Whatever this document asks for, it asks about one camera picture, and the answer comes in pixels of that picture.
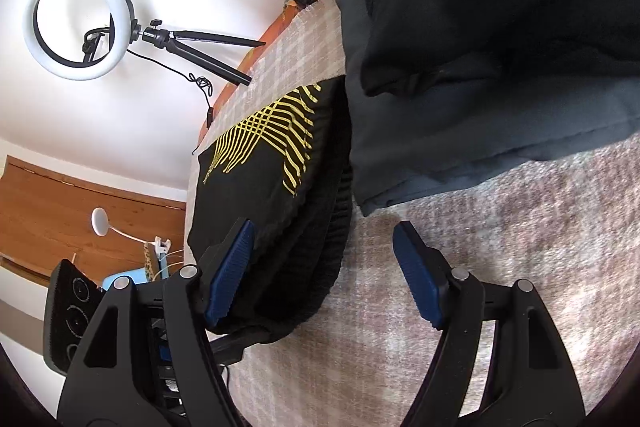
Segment white clip lamp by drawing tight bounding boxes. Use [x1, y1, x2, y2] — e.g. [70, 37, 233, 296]
[90, 206, 174, 258]

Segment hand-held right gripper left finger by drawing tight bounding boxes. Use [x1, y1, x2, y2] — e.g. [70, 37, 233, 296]
[56, 218, 254, 427]

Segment white ring light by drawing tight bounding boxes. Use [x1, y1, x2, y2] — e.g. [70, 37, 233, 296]
[22, 0, 137, 82]

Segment thin black cable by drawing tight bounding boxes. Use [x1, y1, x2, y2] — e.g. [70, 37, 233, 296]
[126, 48, 217, 129]

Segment beige checked blanket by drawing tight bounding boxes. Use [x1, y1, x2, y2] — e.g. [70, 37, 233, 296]
[187, 0, 640, 427]

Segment small black tripod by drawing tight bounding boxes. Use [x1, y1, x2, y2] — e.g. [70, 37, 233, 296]
[135, 19, 267, 87]

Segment black ribbed knit garment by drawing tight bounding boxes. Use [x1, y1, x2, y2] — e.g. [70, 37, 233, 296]
[215, 77, 357, 338]

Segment dark grey pants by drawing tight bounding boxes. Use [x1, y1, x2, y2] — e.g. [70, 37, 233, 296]
[327, 0, 640, 218]

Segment wooden door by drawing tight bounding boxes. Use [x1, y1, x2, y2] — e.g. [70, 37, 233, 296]
[0, 154, 189, 289]

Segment black shirt with yellow print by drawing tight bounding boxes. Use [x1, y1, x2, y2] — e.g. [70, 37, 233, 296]
[186, 80, 346, 273]

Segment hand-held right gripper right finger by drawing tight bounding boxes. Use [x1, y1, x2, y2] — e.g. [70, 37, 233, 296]
[392, 220, 587, 427]

